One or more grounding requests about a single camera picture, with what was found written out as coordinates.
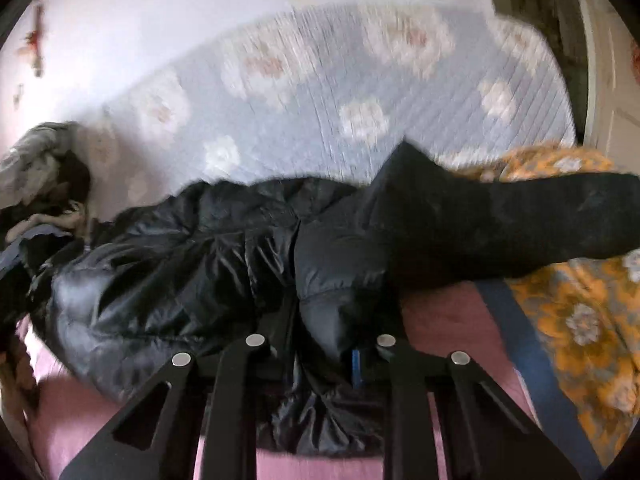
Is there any blue quilted floral blanket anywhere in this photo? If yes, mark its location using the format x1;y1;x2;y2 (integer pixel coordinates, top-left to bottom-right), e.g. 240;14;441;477
75;1;577;211

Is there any black puffer jacket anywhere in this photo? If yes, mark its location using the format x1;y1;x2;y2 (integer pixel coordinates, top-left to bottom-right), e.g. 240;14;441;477
27;141;640;458

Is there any orange floral blanket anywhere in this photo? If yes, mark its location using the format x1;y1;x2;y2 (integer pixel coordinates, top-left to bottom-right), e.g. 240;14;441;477
452;142;640;466

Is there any dark garment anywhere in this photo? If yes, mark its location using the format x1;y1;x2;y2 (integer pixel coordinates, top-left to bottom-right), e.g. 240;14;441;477
52;152;93;211

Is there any white door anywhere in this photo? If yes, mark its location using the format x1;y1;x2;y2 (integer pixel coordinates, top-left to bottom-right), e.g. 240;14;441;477
565;0;640;161

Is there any pink bed sheet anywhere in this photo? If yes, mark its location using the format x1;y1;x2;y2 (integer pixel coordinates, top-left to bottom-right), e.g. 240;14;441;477
15;280;543;480

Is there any blue-grey cloth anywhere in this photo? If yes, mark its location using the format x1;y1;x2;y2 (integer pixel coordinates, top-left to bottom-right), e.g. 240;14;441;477
0;225;76;286

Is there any grey patterned garment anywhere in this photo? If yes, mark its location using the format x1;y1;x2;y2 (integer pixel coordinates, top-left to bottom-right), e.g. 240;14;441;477
0;121;81;201

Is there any cream cloth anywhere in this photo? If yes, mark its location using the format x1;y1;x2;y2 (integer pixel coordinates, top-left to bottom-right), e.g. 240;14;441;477
5;199;90;242

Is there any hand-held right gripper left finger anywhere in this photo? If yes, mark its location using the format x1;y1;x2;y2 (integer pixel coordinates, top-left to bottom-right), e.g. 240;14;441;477
59;333;301;480

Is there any navy blue bed sheet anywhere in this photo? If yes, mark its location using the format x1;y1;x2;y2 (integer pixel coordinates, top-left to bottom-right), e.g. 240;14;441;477
474;280;607;467

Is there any red wall decoration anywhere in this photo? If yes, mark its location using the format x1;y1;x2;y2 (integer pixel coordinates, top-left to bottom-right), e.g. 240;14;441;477
16;2;51;79

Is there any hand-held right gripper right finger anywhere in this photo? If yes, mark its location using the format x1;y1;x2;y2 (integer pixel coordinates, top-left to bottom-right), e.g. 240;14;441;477
350;333;598;480

